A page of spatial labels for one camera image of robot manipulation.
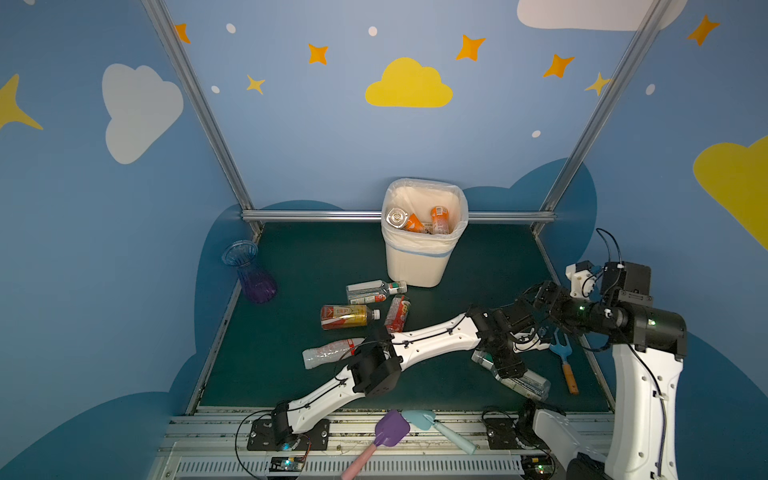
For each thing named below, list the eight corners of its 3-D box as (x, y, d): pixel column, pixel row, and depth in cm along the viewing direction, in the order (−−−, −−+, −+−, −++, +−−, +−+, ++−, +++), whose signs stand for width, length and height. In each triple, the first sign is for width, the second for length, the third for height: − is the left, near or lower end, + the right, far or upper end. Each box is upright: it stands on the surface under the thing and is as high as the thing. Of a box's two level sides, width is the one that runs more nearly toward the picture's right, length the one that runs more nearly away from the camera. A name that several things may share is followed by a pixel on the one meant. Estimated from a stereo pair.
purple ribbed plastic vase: (242, 303, 99) (216, 267, 83) (252, 278, 106) (229, 240, 90) (272, 303, 99) (252, 267, 83) (280, 278, 106) (262, 240, 90)
